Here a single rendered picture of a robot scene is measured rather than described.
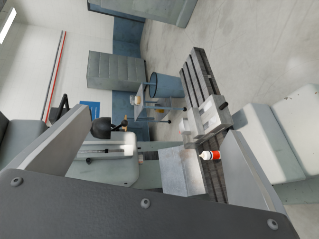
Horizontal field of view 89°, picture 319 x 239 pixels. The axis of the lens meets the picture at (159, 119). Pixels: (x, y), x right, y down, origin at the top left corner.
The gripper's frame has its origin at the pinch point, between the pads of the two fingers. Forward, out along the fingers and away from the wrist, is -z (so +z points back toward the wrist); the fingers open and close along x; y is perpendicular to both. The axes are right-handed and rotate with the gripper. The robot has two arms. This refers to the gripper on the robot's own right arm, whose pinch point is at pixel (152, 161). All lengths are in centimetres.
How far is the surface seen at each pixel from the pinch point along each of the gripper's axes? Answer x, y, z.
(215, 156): -29, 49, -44
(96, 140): 21, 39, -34
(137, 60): 111, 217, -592
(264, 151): -44, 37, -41
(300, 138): -56, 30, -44
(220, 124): -26, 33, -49
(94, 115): 205, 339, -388
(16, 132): 42, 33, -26
